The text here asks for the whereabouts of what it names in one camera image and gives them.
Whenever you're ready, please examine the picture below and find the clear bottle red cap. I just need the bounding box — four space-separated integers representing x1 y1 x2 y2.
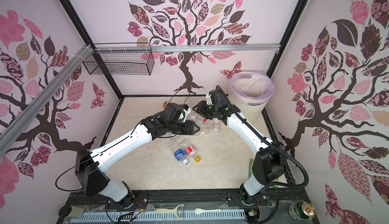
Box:
188 111 207 126

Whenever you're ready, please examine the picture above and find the cream vegetable peeler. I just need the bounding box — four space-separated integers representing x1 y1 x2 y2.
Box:
156 204 185 220

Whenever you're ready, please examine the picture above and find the aluminium frame bar left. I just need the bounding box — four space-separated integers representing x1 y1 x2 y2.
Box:
1 45 93 156

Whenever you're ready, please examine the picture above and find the red label yellow cap bottle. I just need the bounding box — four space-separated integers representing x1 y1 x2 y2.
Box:
184 145 201 162

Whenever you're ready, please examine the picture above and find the blue label crushed bottle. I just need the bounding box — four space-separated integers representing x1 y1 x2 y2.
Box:
174 149 189 165

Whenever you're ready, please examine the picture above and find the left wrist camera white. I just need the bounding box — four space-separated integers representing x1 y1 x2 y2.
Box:
179 104 191 122

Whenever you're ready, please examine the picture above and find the green beverage can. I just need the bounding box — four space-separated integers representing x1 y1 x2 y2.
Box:
288 201 316 221

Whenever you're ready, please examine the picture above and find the green snack packet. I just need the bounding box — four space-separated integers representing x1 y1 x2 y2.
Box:
248 158 254 177

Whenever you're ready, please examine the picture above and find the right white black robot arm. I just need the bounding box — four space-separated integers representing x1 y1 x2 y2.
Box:
192 86 287 204

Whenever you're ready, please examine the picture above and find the black wire wall basket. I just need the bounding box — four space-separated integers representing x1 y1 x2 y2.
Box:
83 42 155 76

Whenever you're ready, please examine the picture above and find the white slotted cable duct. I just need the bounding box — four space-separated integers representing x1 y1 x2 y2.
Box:
64 209 245 224

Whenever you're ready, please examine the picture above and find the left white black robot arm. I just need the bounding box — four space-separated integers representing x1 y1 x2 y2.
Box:
75 103 201 207

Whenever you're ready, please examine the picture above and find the aluminium frame bar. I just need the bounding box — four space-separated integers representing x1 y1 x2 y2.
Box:
1 45 93 156
94 44 281 53

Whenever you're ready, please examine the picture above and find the cream trash bin purple liner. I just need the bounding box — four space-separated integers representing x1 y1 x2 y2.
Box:
229 71 275 123

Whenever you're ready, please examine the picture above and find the white red label bottle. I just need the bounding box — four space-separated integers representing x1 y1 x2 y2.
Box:
213 118 220 132

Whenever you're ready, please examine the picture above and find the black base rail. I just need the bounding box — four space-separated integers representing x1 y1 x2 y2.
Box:
65 187 311 209

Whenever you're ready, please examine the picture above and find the white plastic spoon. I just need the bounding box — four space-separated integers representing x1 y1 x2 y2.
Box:
194 208 221 215

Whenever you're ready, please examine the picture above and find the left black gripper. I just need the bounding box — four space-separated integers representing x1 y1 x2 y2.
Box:
168 120 200 135

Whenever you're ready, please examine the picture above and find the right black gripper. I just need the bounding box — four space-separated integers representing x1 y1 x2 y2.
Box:
192 101 218 119

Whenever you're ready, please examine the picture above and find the clear crushed bottle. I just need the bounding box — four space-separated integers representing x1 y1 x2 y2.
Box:
169 139 189 152

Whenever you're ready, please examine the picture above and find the aluminium frame bar back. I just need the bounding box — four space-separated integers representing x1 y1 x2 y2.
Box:
94 44 281 53

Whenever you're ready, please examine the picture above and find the clear rectangular green label bottle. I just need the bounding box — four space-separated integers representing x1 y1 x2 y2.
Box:
199 124 210 135

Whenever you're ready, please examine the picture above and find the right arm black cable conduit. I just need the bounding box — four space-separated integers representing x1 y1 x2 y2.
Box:
215 85 310 190

